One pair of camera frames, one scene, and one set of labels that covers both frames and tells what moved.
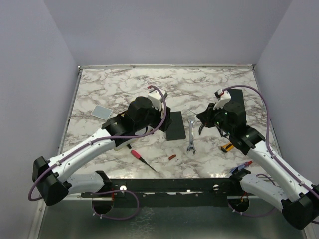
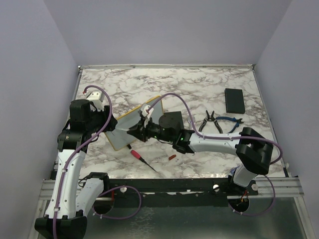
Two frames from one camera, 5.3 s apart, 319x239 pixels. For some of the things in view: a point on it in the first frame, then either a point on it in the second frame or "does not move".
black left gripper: (167, 121) → (104, 114)
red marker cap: (172, 157) does not move
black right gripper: (206, 116) → (139, 131)
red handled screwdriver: (136, 155) does not move
